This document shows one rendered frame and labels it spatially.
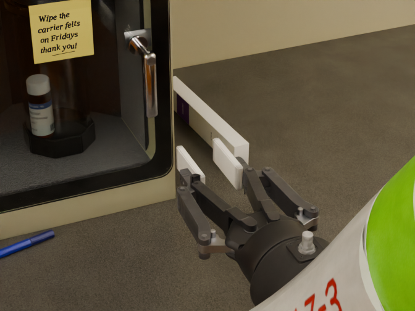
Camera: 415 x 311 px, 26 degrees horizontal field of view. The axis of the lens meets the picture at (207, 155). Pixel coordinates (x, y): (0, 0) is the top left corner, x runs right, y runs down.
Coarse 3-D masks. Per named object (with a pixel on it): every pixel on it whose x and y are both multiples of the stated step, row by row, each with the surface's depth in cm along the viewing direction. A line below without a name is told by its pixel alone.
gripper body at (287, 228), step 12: (252, 216) 91; (264, 216) 91; (240, 228) 89; (264, 228) 85; (276, 228) 85; (288, 228) 85; (300, 228) 85; (228, 240) 88; (240, 240) 87; (252, 240) 85; (264, 240) 84; (276, 240) 83; (240, 252) 86; (252, 252) 84; (264, 252) 83; (240, 264) 86; (252, 264) 84; (252, 276) 84
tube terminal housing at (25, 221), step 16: (112, 192) 126; (128, 192) 127; (144, 192) 128; (160, 192) 129; (32, 208) 122; (48, 208) 123; (64, 208) 124; (80, 208) 125; (96, 208) 126; (112, 208) 128; (128, 208) 129; (0, 224) 121; (16, 224) 122; (32, 224) 123; (48, 224) 124; (64, 224) 126
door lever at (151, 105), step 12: (132, 48) 114; (144, 48) 113; (144, 60) 111; (144, 72) 112; (144, 84) 113; (156, 84) 113; (144, 96) 114; (156, 96) 114; (144, 108) 115; (156, 108) 115
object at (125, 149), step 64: (0, 0) 105; (64, 0) 108; (128, 0) 111; (0, 64) 109; (64, 64) 112; (128, 64) 116; (0, 128) 113; (64, 128) 117; (128, 128) 120; (0, 192) 118; (64, 192) 121
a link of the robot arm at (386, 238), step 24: (408, 168) 40; (384, 192) 41; (408, 192) 38; (384, 216) 40; (408, 216) 38; (384, 240) 39; (408, 240) 37; (384, 264) 39; (408, 264) 37; (384, 288) 39; (408, 288) 38
